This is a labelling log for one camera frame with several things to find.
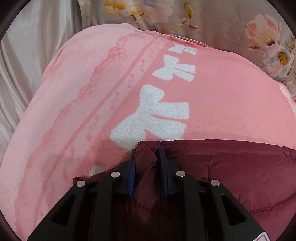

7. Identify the pink printed blanket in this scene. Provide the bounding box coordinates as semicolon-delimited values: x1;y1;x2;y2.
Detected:
0;22;296;241

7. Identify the grey floral bed sheet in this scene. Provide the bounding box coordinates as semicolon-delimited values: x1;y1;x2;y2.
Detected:
77;0;296;101

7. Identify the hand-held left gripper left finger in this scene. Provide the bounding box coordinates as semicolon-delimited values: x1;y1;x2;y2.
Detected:
27;148;139;241

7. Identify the silver satin cloth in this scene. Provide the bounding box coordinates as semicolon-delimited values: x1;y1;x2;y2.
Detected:
0;0;84;152

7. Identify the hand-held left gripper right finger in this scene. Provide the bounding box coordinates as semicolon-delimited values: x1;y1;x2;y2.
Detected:
157;148;276;241

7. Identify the maroon puffer jacket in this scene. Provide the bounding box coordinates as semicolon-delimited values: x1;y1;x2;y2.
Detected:
74;138;296;241

